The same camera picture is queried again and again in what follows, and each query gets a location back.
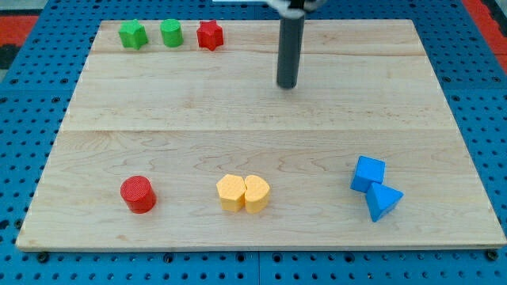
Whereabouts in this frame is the red star block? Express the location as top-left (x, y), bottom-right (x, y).
top-left (196, 20), bottom-right (224, 51)

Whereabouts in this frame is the light wooden board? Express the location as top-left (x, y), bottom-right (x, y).
top-left (16, 20), bottom-right (506, 252)

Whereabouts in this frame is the green star block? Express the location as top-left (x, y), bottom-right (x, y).
top-left (118, 19), bottom-right (148, 50)

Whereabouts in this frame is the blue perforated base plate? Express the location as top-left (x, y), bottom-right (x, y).
top-left (1, 1), bottom-right (506, 284)

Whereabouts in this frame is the green cylinder block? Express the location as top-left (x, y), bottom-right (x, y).
top-left (160, 19), bottom-right (184, 48)

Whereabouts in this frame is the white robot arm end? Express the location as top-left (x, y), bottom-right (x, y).
top-left (265, 0), bottom-right (327, 19)

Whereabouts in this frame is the blue cube block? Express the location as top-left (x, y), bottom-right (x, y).
top-left (350, 155), bottom-right (386, 192)

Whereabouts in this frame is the blue triangle block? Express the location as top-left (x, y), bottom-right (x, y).
top-left (365, 182), bottom-right (404, 222)

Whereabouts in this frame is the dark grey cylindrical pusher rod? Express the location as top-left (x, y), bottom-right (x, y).
top-left (276, 16), bottom-right (305, 89)

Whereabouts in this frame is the yellow hexagon block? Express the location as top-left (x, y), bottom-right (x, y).
top-left (216, 174), bottom-right (246, 212)

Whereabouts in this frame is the red cylinder block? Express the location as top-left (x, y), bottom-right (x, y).
top-left (120, 176), bottom-right (157, 214)

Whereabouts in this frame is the yellow heart block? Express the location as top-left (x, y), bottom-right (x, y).
top-left (245, 175), bottom-right (271, 214)

